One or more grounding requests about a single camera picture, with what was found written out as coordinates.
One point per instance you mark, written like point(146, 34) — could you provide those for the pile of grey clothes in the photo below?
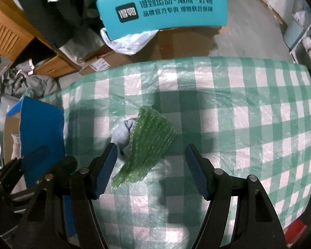
point(36, 83)

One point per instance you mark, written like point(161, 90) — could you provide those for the white garment cover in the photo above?
point(75, 49)

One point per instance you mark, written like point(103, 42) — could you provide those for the brown cardboard box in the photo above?
point(176, 44)

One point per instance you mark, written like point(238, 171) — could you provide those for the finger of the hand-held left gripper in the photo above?
point(64, 166)
point(10, 170)

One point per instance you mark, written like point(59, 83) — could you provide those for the white shelf unit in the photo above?
point(295, 33)

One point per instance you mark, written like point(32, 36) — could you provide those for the green checked tablecloth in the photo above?
point(223, 109)

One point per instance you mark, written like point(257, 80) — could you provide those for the cardboard box with white label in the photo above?
point(96, 67)

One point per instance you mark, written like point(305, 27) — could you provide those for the red item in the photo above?
point(295, 228)

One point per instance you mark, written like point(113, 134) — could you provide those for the teal box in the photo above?
point(171, 20)

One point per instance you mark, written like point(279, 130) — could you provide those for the black jacket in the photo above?
point(54, 13)

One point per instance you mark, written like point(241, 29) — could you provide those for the green bubble wrap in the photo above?
point(147, 145)

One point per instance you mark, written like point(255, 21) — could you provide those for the blue-edged cardboard box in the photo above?
point(41, 129)

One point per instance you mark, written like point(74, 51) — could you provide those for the flat cardboard box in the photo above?
point(98, 53)

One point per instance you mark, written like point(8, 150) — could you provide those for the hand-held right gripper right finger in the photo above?
point(197, 171)

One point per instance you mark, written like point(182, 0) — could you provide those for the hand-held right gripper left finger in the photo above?
point(107, 171)

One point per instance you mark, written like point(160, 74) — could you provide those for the white plastic shopping bag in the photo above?
point(127, 44)

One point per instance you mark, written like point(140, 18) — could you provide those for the wooden cabinet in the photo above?
point(5, 31)

